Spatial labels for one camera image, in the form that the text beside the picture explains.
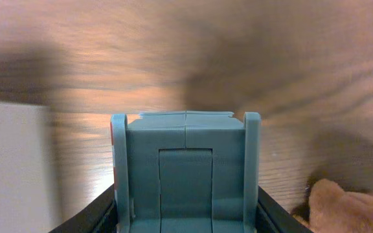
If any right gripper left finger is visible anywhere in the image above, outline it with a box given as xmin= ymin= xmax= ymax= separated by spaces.
xmin=49 ymin=185 xmax=118 ymax=233

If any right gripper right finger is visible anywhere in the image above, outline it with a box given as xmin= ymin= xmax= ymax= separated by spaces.
xmin=256 ymin=187 xmax=313 ymax=233

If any brown plush toy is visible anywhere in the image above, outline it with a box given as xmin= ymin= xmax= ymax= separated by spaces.
xmin=293 ymin=179 xmax=373 ymax=233

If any yellow grey toy truck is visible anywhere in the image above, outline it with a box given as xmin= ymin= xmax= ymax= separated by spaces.
xmin=110 ymin=111 xmax=261 ymax=232

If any white cardboard box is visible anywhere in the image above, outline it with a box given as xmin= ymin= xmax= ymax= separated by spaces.
xmin=0 ymin=102 xmax=62 ymax=232

